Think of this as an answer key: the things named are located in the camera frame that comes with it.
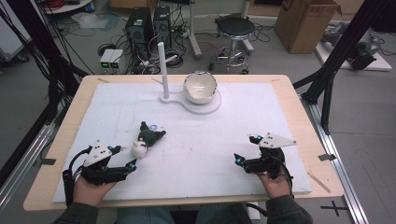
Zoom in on black metal frame post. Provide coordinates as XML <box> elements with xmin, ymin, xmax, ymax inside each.
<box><xmin>0</xmin><ymin>0</ymin><xmax>90</xmax><ymax>188</ymax></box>
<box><xmin>292</xmin><ymin>0</ymin><xmax>386</xmax><ymax>136</ymax></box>

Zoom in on black and white plush toy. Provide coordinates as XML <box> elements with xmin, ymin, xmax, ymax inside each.
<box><xmin>130</xmin><ymin>120</ymin><xmax>167</xmax><ymax>161</ymax></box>

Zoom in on clear plastic bag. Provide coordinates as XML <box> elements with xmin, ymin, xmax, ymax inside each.
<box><xmin>70</xmin><ymin>11</ymin><xmax>121</xmax><ymax>32</ymax></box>

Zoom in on black tape cross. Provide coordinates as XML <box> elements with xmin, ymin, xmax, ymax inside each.
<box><xmin>319</xmin><ymin>200</ymin><xmax>348</xmax><ymax>217</ymax></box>

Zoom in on white cloth mat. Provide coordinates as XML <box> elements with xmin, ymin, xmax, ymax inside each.
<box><xmin>51</xmin><ymin>81</ymin><xmax>313</xmax><ymax>203</ymax></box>

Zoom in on person's legs in jeans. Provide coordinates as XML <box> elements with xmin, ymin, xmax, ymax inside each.
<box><xmin>116</xmin><ymin>203</ymin><xmax>254</xmax><ymax>224</ymax></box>

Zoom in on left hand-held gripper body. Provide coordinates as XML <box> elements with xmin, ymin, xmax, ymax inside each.
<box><xmin>80</xmin><ymin>139</ymin><xmax>129</xmax><ymax>187</ymax></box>

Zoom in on black round stool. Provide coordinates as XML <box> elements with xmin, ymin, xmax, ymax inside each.
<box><xmin>208</xmin><ymin>14</ymin><xmax>257</xmax><ymax>76</ymax></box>

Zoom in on cardboard box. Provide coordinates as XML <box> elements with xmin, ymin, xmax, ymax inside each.
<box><xmin>274</xmin><ymin>0</ymin><xmax>343</xmax><ymax>55</ymax></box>

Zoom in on white ceramic bowl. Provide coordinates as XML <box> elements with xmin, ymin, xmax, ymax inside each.
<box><xmin>183</xmin><ymin>70</ymin><xmax>219</xmax><ymax>105</ymax></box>

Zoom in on white board with grey device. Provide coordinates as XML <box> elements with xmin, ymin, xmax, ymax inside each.
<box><xmin>315</xmin><ymin>21</ymin><xmax>393</xmax><ymax>73</ymax></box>

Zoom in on white power supply unit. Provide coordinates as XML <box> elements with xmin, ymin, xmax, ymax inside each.
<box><xmin>108</xmin><ymin>49</ymin><xmax>124</xmax><ymax>70</ymax></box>
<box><xmin>99</xmin><ymin>49</ymin><xmax>116</xmax><ymax>70</ymax></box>

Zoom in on right hand-held gripper black cable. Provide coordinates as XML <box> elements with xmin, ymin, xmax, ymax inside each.
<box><xmin>270</xmin><ymin>153</ymin><xmax>295</xmax><ymax>198</ymax></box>

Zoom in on white table leg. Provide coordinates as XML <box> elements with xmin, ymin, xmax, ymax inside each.
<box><xmin>186</xmin><ymin>0</ymin><xmax>204</xmax><ymax>61</ymax></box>

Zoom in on round white table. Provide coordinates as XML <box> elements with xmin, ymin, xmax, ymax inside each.
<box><xmin>41</xmin><ymin>0</ymin><xmax>95</xmax><ymax>16</ymax></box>

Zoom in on large black computer tower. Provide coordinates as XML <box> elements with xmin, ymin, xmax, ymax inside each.
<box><xmin>125</xmin><ymin>7</ymin><xmax>156</xmax><ymax>62</ymax></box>

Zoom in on slim black computer tower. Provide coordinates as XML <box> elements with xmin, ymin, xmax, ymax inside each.
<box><xmin>152</xmin><ymin>5</ymin><xmax>173</xmax><ymax>49</ymax></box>

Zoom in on left hand-held gripper black cable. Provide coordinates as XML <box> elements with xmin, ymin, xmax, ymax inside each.
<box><xmin>62</xmin><ymin>145</ymin><xmax>93</xmax><ymax>207</ymax></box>

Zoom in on person's right hand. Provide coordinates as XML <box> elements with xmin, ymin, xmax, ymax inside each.
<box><xmin>256</xmin><ymin>169</ymin><xmax>294</xmax><ymax>201</ymax></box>

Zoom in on person's left hand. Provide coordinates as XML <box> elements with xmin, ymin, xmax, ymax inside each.
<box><xmin>72</xmin><ymin>176</ymin><xmax>118</xmax><ymax>207</ymax></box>

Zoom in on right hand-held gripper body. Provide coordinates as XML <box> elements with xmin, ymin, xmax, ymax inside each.
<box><xmin>242</xmin><ymin>132</ymin><xmax>298</xmax><ymax>180</ymax></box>

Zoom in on aluminium rail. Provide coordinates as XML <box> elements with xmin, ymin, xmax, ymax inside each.
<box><xmin>300</xmin><ymin>92</ymin><xmax>371</xmax><ymax>224</ymax></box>
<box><xmin>0</xmin><ymin>124</ymin><xmax>55</xmax><ymax>213</ymax></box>

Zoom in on thin wooden stick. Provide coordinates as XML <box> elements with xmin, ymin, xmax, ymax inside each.
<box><xmin>307</xmin><ymin>172</ymin><xmax>332</xmax><ymax>194</ymax></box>

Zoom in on hand-held gripper black cable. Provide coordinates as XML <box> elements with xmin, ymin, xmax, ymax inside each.
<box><xmin>62</xmin><ymin>145</ymin><xmax>93</xmax><ymax>207</ymax></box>
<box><xmin>270</xmin><ymin>153</ymin><xmax>295</xmax><ymax>198</ymax></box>

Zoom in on white stand with pole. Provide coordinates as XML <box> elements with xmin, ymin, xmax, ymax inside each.
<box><xmin>156</xmin><ymin>41</ymin><xmax>223</xmax><ymax>116</ymax></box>

